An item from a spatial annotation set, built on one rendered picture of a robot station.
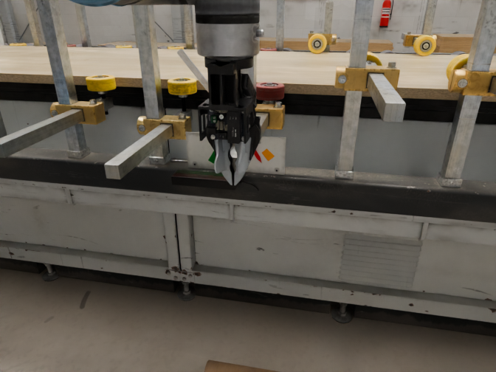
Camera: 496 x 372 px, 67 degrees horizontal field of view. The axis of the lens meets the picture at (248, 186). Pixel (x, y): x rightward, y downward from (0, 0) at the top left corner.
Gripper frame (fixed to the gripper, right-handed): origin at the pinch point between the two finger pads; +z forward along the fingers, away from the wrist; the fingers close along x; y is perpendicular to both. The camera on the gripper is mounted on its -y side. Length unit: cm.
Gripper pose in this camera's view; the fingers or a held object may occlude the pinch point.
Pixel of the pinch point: (234, 176)
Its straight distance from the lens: 65.6
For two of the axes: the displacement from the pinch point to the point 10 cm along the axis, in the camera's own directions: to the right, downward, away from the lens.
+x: 9.8, 0.8, -1.7
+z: 0.0, 9.0, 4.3
